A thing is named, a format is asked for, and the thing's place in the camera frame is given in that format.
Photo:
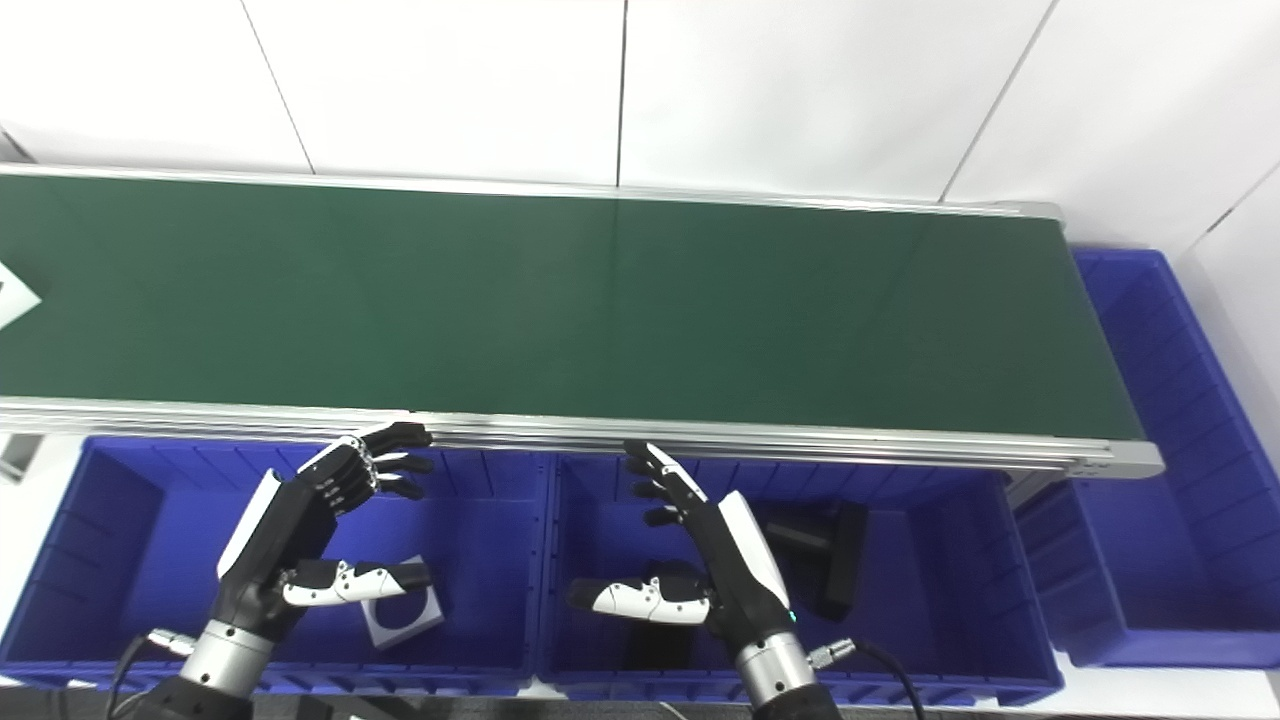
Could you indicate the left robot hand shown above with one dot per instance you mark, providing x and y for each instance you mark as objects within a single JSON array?
[{"x": 290, "y": 520}]

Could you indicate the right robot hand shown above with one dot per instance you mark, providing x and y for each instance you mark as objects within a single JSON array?
[{"x": 740, "y": 570}]

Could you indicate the white square part with hole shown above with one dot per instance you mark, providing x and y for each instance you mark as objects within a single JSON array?
[
  {"x": 385, "y": 630},
  {"x": 12, "y": 300}
]

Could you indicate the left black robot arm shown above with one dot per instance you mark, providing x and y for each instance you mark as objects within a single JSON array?
[{"x": 225, "y": 655}]

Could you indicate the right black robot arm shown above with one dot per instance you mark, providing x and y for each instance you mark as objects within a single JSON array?
[{"x": 775, "y": 680}]

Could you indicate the black plastic part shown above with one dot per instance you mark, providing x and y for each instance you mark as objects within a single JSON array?
[{"x": 835, "y": 570}]

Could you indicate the blue plastic bin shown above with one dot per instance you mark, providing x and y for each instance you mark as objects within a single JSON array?
[
  {"x": 940, "y": 600},
  {"x": 120, "y": 560},
  {"x": 1150, "y": 560}
]

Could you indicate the aluminium conveyor leg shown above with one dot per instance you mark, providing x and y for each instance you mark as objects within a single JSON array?
[
  {"x": 1035, "y": 490},
  {"x": 18, "y": 458}
]

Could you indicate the green conveyor belt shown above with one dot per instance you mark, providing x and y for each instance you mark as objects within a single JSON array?
[{"x": 600, "y": 300}]

